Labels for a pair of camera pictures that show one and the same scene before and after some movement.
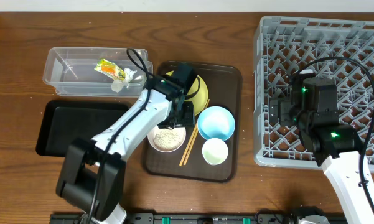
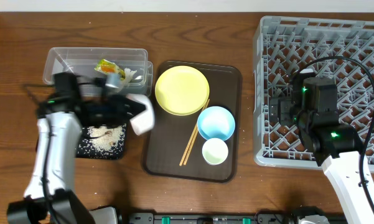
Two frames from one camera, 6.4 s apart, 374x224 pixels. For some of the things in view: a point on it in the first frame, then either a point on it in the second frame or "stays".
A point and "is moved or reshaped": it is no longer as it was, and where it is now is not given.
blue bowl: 216,122 stays
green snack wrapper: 110,69 stays
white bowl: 166,140 is moved or reshaped
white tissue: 118,84 stays
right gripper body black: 287,114 stays
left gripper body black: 178,121 -> 119,109
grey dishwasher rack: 352,51 stays
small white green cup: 215,151 stays
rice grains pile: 167,139 is moved or reshaped
